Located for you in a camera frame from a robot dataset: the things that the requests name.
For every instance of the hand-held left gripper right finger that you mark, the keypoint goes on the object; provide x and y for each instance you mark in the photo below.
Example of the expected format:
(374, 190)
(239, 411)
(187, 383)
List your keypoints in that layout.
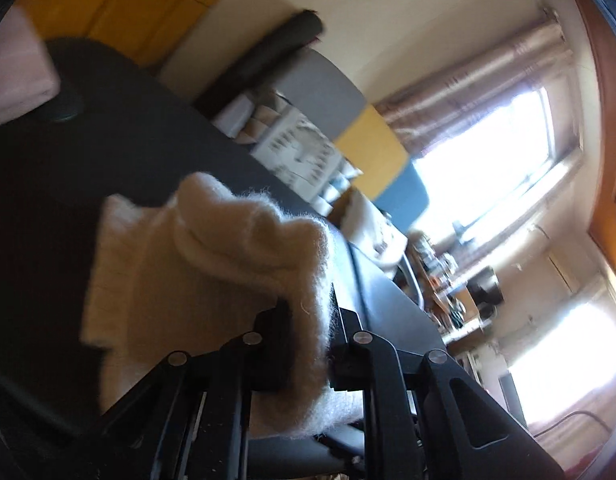
(345, 350)

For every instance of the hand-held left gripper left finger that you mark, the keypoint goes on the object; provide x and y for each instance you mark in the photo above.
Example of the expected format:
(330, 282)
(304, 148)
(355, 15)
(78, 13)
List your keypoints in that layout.
(273, 350)

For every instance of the cream knitted sweater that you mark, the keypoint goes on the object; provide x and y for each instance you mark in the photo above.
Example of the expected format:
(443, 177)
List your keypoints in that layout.
(228, 240)

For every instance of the white deer print pillow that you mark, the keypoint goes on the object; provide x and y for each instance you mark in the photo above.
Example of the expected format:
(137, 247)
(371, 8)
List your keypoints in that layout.
(373, 225)

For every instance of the black monitor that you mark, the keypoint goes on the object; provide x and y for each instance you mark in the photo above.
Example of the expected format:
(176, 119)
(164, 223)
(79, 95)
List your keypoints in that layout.
(485, 290)

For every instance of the tiger print pillow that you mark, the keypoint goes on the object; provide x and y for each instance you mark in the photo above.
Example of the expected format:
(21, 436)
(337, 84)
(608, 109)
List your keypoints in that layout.
(298, 150)

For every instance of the grey yellow blue sofa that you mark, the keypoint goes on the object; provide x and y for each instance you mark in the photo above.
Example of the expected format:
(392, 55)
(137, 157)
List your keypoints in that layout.
(373, 150)

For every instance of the beige patterned curtain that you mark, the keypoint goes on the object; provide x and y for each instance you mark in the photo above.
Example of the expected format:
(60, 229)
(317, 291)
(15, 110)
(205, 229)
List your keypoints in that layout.
(528, 210)
(468, 85)

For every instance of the white air conditioner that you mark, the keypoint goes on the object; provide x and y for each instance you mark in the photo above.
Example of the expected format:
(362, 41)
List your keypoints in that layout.
(565, 272)

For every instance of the rolled black mat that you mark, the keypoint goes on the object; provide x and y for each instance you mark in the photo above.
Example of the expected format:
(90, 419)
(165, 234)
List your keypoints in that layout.
(273, 50)

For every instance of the wooden wardrobe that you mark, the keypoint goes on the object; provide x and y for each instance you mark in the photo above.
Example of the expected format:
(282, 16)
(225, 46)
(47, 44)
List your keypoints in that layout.
(138, 0)

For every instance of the pink folded cloth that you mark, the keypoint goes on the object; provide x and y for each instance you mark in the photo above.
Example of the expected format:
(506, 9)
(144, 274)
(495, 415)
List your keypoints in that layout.
(18, 70)

